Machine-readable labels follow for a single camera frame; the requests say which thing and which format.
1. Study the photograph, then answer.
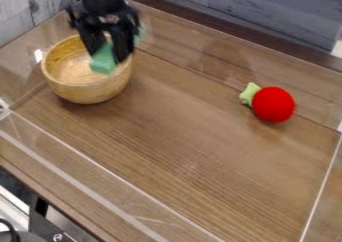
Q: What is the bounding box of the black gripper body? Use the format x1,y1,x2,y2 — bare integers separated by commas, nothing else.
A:
65,0,140,33

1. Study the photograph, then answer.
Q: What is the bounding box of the clear acrylic tray wall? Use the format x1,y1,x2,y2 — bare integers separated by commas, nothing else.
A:
0,99,223,242

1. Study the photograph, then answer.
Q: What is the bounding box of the green rectangular block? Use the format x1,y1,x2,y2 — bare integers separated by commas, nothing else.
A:
90,26,144,75

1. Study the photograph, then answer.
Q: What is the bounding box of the brown wooden bowl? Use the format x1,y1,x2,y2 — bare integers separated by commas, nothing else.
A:
40,35,132,104

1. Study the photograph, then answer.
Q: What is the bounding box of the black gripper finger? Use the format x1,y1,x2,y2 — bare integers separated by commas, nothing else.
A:
110,20,135,63
76,24,107,55

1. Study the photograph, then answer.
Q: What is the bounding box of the black metal table leg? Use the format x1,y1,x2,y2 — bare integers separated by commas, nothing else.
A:
28,194,78,242

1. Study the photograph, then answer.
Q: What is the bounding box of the red plush radish toy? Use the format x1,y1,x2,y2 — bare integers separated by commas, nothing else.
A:
239,82,295,123

